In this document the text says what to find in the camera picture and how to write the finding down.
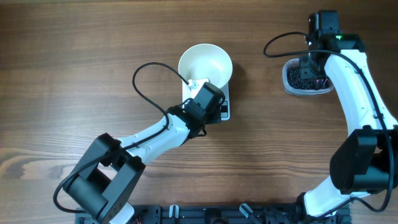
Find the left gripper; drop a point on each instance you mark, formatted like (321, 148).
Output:
(215, 117)

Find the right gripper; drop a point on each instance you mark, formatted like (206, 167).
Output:
(305, 72)

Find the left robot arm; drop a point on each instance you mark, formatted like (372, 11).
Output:
(104, 178)

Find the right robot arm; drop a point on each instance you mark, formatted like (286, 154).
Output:
(366, 163)

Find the white digital kitchen scale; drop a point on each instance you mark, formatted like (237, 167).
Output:
(225, 107)

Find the white bowl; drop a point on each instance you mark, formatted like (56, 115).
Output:
(206, 61)

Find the clear plastic container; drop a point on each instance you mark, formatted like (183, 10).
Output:
(295, 62)

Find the black beans in container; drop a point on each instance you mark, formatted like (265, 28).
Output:
(295, 81)

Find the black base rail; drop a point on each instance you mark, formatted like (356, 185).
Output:
(278, 213)

